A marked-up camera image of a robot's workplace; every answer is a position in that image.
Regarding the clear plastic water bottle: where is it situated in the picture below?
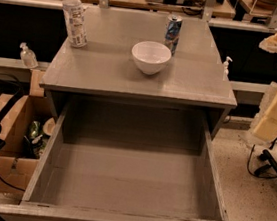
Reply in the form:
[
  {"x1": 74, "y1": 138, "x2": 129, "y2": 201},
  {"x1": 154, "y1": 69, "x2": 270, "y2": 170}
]
[{"x1": 62, "y1": 0, "x2": 87, "y2": 48}]

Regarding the small white pump bottle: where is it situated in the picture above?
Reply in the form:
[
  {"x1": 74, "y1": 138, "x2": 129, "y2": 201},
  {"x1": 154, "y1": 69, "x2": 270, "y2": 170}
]
[{"x1": 223, "y1": 56, "x2": 232, "y2": 79}]

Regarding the open grey top drawer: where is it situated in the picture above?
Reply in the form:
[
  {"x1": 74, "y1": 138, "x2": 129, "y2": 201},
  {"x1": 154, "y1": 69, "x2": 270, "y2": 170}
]
[{"x1": 0, "y1": 97, "x2": 229, "y2": 221}]

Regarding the clear pump dispenser bottle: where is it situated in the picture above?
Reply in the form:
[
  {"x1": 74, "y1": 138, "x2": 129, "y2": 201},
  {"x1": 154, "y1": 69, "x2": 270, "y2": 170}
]
[{"x1": 19, "y1": 42, "x2": 38, "y2": 69}]

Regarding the grey wooden cabinet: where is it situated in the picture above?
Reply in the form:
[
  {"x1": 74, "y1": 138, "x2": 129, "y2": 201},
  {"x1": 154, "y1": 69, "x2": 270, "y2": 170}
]
[{"x1": 40, "y1": 6, "x2": 236, "y2": 134}]

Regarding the blue drink can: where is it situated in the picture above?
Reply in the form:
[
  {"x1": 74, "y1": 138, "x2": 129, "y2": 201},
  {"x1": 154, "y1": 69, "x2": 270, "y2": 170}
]
[{"x1": 164, "y1": 14, "x2": 183, "y2": 54}]

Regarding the white ceramic bowl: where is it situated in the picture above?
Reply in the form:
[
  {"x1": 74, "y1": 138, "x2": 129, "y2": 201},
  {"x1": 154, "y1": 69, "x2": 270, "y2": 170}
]
[{"x1": 131, "y1": 41, "x2": 172, "y2": 75}]

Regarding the open cardboard box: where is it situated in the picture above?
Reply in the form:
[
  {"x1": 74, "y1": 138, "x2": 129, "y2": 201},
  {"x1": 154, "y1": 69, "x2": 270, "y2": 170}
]
[{"x1": 0, "y1": 69, "x2": 55, "y2": 195}]

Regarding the black cable on floor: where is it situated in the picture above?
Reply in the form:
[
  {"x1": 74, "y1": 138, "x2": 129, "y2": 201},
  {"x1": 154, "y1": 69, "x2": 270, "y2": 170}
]
[{"x1": 244, "y1": 143, "x2": 277, "y2": 181}]

